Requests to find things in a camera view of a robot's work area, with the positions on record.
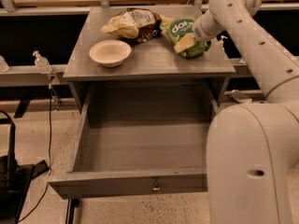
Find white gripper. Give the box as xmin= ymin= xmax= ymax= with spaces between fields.
xmin=174 ymin=10 xmax=224 ymax=53

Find green rice chip bag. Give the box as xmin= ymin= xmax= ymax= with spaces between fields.
xmin=160 ymin=17 xmax=211 ymax=59

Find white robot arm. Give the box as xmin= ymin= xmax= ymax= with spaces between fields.
xmin=192 ymin=0 xmax=299 ymax=224

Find yellow brown chip bag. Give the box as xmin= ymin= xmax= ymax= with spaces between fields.
xmin=101 ymin=7 xmax=162 ymax=43

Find open grey top drawer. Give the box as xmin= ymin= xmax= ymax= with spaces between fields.
xmin=50 ymin=82 xmax=214 ymax=199

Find small white pump bottle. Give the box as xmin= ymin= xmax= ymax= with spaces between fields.
xmin=219 ymin=35 xmax=228 ymax=50

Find grey cabinet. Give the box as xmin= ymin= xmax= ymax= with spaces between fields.
xmin=64 ymin=7 xmax=235 ymax=108

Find white paper bowl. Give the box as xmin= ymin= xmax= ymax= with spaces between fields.
xmin=89 ymin=40 xmax=132 ymax=67

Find clear sanitizer pump bottle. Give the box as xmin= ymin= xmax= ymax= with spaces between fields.
xmin=33 ymin=50 xmax=52 ymax=74

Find clear bottle at left edge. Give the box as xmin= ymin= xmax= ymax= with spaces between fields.
xmin=0 ymin=56 xmax=9 ymax=72

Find black stand base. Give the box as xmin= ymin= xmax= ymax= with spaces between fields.
xmin=0 ymin=111 xmax=50 ymax=224

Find black cable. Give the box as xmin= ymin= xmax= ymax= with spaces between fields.
xmin=18 ymin=83 xmax=54 ymax=224

